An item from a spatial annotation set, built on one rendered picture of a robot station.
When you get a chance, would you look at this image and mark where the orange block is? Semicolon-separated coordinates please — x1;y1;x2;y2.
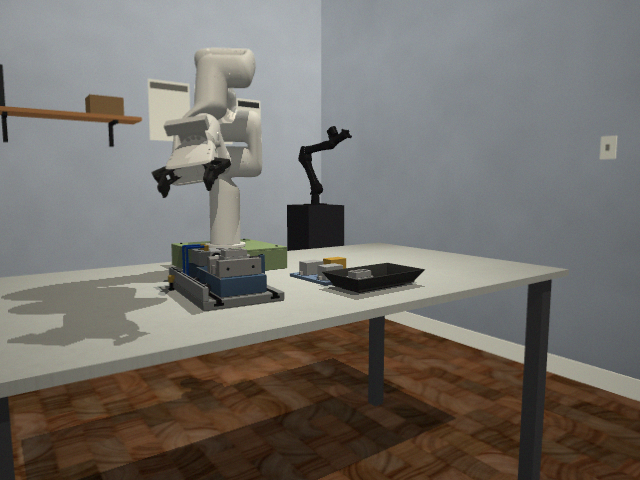
323;257;346;269

